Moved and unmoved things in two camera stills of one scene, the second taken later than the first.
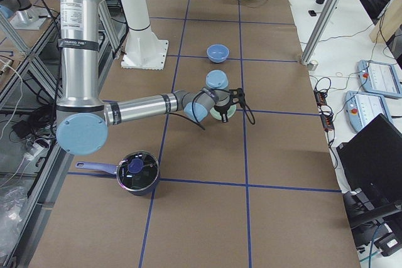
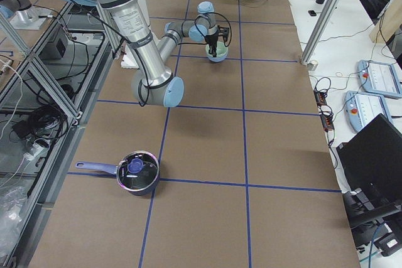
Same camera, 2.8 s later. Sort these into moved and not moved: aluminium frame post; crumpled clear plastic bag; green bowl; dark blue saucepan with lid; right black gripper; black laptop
Moved: right black gripper; green bowl
Not moved: crumpled clear plastic bag; aluminium frame post; black laptop; dark blue saucepan with lid
